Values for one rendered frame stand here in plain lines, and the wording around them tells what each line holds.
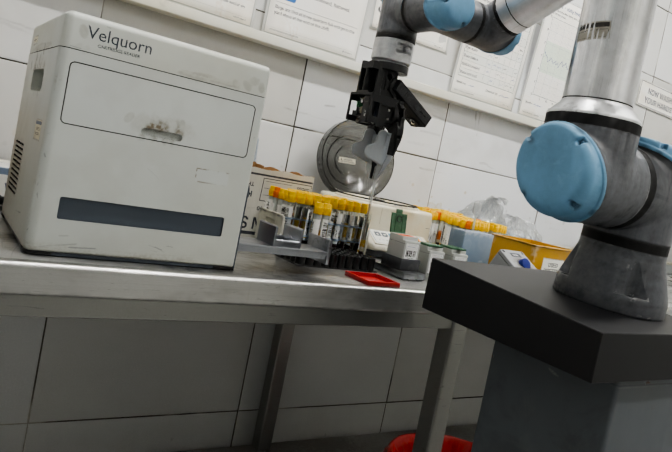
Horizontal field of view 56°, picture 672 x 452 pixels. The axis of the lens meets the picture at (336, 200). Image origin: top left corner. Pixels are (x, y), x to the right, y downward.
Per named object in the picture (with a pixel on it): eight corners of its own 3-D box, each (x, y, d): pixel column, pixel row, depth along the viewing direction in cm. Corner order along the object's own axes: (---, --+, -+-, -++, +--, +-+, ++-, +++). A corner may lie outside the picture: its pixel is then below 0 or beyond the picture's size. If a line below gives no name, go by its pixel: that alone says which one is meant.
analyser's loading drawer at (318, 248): (210, 253, 91) (217, 218, 90) (194, 244, 96) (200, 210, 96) (328, 264, 102) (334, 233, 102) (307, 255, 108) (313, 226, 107)
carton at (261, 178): (192, 234, 118) (207, 155, 118) (147, 209, 142) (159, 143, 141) (303, 246, 132) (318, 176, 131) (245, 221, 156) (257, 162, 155)
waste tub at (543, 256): (526, 290, 134) (536, 245, 134) (482, 275, 145) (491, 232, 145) (567, 294, 141) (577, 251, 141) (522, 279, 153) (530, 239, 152)
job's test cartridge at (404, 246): (399, 270, 117) (406, 236, 117) (383, 263, 121) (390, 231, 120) (415, 271, 119) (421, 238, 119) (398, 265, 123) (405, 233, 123)
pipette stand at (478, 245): (461, 280, 130) (471, 232, 130) (436, 271, 136) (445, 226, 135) (490, 281, 137) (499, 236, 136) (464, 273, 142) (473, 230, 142)
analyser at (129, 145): (23, 254, 76) (66, 7, 74) (-1, 215, 99) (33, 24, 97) (250, 272, 93) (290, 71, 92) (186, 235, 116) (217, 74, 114)
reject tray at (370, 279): (367, 285, 102) (368, 280, 102) (344, 275, 108) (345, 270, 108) (399, 288, 106) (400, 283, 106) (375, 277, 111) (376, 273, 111)
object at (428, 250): (424, 279, 121) (431, 245, 121) (408, 273, 125) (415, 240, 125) (439, 280, 123) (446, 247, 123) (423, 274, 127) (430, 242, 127)
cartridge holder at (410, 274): (403, 280, 115) (407, 260, 115) (372, 268, 122) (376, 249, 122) (424, 281, 118) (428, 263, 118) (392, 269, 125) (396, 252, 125)
